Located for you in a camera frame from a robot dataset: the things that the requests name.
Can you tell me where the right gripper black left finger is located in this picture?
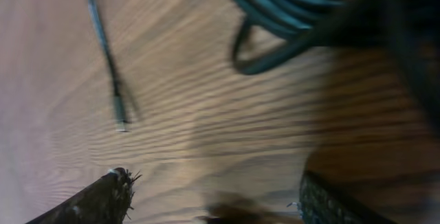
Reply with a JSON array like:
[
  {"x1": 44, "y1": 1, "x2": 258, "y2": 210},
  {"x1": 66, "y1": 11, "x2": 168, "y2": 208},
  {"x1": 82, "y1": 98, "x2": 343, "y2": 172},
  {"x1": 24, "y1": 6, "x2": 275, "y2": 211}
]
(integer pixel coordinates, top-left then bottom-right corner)
[{"x1": 26, "y1": 168, "x2": 142, "y2": 224}]

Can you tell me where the black USB cable bundle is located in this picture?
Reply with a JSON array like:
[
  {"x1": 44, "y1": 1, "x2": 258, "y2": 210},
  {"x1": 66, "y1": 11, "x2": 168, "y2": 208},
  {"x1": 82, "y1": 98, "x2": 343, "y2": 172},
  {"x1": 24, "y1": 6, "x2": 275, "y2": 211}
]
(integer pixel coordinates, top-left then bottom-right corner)
[{"x1": 85, "y1": 0, "x2": 440, "y2": 134}]

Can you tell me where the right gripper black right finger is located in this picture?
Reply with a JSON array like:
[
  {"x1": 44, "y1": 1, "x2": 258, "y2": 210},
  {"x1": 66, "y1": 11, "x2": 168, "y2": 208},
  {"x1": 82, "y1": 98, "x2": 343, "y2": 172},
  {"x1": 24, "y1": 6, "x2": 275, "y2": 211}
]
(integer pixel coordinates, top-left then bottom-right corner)
[{"x1": 290, "y1": 170, "x2": 395, "y2": 224}]

